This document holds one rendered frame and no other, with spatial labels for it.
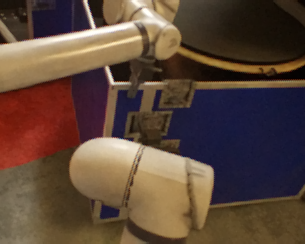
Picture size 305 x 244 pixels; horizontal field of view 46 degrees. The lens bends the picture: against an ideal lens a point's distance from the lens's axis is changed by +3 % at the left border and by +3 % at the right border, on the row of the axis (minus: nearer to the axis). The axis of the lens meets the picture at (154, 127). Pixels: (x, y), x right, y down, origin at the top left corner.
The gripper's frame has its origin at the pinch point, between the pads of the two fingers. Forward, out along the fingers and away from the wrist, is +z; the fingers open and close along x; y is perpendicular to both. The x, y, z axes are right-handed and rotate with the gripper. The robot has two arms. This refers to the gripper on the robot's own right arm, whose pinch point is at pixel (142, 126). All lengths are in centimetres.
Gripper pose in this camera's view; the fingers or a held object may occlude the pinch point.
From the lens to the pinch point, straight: 132.4
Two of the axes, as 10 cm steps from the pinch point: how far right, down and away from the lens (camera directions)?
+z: -2.7, -6.6, 7.0
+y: -9.5, 0.5, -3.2
